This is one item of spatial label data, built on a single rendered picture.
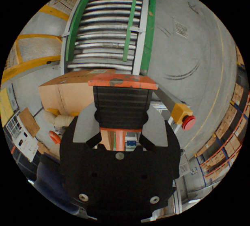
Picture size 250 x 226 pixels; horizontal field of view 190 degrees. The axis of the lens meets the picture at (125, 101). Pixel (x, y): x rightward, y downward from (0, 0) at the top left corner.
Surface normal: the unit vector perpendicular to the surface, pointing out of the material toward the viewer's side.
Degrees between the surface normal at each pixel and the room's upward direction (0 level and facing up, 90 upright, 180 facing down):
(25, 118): 90
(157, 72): 0
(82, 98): 0
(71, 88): 0
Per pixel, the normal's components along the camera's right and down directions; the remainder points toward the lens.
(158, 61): 0.01, 0.47
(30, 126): 0.95, -0.27
